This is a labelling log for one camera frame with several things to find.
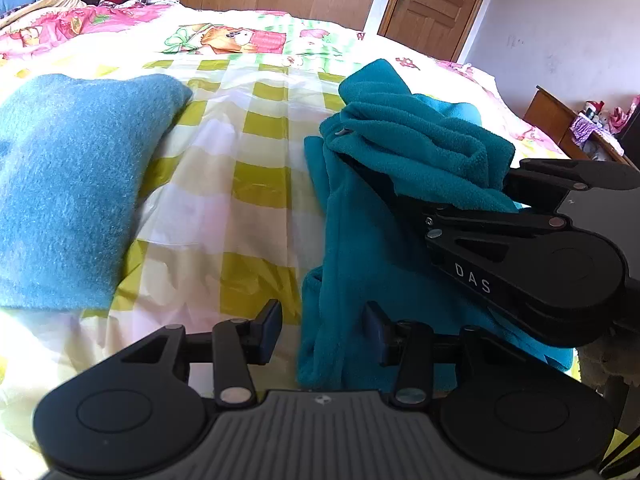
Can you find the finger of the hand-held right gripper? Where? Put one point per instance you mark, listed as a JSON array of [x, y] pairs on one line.
[[480, 222], [560, 175]]

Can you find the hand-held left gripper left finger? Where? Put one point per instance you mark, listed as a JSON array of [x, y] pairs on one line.
[[270, 332]]

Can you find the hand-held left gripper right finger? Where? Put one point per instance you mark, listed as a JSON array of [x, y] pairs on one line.
[[376, 332]]

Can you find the teal fleece garment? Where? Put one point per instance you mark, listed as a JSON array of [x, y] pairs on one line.
[[380, 195]]

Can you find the wooden side desk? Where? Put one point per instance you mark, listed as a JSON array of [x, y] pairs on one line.
[[547, 115]]

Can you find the plush toys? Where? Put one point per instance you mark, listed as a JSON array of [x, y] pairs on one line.
[[600, 117]]

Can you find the printed checked bed quilt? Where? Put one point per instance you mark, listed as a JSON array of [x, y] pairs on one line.
[[235, 170]]

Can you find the brown wooden door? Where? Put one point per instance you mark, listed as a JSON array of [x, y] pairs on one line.
[[440, 5]]

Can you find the light blue fluffy towel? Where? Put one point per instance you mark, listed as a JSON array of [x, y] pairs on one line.
[[70, 175]]

